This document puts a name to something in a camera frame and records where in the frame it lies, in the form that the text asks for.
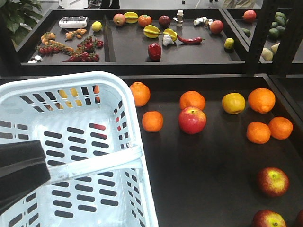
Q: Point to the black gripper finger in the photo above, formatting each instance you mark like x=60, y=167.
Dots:
x=12, y=153

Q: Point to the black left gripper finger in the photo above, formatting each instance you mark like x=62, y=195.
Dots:
x=19, y=179

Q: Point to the light blue plastic basket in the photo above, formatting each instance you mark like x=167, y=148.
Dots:
x=94, y=183

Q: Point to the red apple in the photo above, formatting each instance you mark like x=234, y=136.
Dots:
x=192, y=120
x=268, y=218
x=272, y=181
x=105, y=127

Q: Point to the yellow pear fruit back left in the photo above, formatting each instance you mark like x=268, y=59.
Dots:
x=71, y=97

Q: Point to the green potted plant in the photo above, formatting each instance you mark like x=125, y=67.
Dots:
x=20, y=17

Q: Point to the orange back centre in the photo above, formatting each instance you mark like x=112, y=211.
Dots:
x=141, y=93

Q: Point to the small orange centre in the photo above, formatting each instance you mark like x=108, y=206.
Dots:
x=152, y=121

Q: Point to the small orange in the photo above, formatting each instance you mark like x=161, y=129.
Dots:
x=152, y=121
x=258, y=132
x=280, y=127

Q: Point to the white device on tray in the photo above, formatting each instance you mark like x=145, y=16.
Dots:
x=73, y=22

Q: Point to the rear black display tray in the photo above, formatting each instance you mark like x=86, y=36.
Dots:
x=224, y=48

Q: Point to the red bell pepper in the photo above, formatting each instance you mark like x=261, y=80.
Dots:
x=154, y=51

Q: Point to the orange behind centre apple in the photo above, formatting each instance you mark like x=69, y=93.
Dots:
x=192, y=99

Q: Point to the white garlic bulb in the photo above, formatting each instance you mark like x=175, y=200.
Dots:
x=167, y=40

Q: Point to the black wood fruit display table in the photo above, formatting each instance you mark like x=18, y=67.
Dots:
x=209, y=179

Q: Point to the red chili pepper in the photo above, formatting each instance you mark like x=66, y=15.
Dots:
x=196, y=40

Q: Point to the small orange right inner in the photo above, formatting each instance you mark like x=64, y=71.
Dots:
x=258, y=132

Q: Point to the large orange far right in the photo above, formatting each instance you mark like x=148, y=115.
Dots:
x=262, y=100

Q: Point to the small orange right lower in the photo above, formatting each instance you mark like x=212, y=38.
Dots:
x=280, y=127

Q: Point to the black metal rack post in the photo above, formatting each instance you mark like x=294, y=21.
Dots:
x=282, y=63

